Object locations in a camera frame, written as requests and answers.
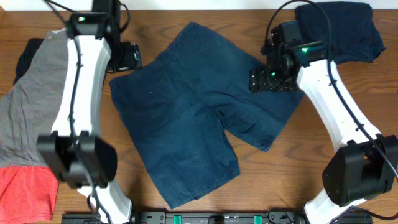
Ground folded navy garment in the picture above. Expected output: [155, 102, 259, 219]
[295, 1, 386, 64]

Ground red garment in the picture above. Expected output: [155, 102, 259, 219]
[1, 166, 58, 223]

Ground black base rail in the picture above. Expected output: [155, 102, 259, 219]
[61, 209, 373, 224]

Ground black garment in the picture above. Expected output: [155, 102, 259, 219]
[13, 38, 44, 85]

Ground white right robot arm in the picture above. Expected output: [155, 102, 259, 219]
[249, 40, 397, 223]

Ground dark teal blue shorts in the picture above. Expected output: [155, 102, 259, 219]
[109, 22, 303, 208]

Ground grey shorts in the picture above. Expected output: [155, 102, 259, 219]
[1, 29, 68, 167]

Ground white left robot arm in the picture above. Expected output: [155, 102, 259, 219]
[37, 1, 142, 223]

